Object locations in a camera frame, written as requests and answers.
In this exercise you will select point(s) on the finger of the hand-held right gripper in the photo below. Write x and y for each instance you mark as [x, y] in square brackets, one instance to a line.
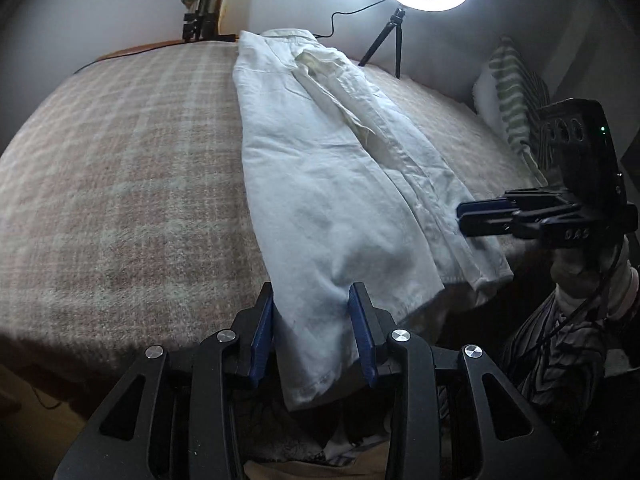
[487, 206]
[487, 225]

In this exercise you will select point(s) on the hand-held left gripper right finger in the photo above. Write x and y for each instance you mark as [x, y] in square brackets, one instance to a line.
[362, 332]

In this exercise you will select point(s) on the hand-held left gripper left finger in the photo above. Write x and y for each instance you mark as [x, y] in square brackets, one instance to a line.
[262, 332]

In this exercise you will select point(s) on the white trousers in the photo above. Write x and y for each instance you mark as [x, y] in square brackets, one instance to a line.
[320, 195]

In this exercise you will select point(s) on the person's right hand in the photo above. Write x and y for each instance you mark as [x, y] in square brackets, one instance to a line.
[572, 275]

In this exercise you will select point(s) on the green striped pillow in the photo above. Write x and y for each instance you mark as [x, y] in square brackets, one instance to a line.
[510, 95]

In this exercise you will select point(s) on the zebra striped clothing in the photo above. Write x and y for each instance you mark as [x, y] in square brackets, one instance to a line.
[555, 365]

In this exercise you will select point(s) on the black tripod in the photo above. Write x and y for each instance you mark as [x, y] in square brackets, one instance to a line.
[390, 40]

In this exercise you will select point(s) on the plaid blanket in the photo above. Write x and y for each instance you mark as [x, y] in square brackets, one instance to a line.
[130, 185]

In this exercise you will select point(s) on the orange bed sheet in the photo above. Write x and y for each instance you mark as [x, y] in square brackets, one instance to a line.
[130, 51]

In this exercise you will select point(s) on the black stand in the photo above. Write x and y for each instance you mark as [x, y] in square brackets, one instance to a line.
[200, 25]

